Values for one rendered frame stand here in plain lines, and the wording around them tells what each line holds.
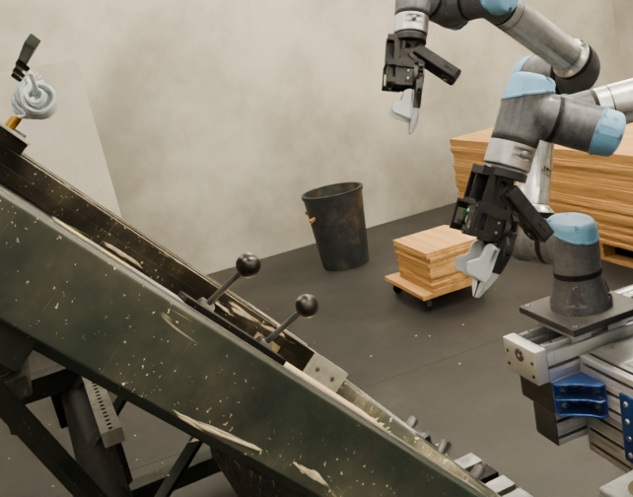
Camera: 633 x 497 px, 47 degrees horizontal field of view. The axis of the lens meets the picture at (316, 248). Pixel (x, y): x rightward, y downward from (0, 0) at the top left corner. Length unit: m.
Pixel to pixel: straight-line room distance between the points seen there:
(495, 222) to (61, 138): 4.23
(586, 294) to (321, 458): 1.07
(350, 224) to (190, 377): 5.10
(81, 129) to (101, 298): 4.37
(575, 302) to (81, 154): 3.89
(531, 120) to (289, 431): 0.60
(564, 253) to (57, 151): 3.91
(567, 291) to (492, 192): 0.74
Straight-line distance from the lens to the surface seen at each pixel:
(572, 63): 1.84
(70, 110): 5.16
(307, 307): 1.12
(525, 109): 1.19
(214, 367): 0.87
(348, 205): 5.87
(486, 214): 1.17
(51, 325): 0.82
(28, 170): 1.69
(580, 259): 1.86
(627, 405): 1.82
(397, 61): 1.59
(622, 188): 5.05
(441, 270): 4.76
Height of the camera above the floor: 1.79
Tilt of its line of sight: 15 degrees down
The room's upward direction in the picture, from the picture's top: 12 degrees counter-clockwise
